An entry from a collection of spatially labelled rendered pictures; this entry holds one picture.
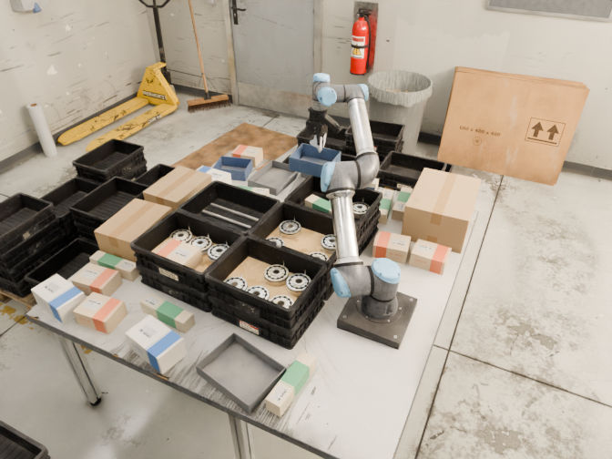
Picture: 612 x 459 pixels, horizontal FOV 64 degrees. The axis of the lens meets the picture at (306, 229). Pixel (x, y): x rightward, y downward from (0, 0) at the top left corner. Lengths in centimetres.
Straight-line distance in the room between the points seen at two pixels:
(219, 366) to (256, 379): 15
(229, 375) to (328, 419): 40
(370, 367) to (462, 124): 307
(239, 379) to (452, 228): 120
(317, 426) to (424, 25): 365
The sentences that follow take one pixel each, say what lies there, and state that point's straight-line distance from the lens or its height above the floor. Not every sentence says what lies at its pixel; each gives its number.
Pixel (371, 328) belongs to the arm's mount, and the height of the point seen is 74.
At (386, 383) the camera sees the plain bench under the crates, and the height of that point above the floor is 70.
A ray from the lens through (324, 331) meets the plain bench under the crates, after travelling 202.
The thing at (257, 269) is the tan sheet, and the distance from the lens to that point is 210.
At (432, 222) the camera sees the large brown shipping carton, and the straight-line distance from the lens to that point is 240.
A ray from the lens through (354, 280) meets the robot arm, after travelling 186.
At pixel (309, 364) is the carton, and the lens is 184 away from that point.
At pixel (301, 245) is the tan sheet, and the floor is 83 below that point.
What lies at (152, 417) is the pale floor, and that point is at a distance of 272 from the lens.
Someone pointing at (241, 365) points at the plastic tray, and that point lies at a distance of 192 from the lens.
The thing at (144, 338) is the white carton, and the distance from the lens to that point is 197.
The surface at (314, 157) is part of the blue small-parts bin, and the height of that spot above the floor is 107.
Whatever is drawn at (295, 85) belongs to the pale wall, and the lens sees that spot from 526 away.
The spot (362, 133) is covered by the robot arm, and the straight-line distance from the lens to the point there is 205.
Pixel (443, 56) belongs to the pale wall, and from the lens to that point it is 468.
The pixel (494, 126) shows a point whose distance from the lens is 458.
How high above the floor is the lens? 223
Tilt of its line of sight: 37 degrees down
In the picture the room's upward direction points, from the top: straight up
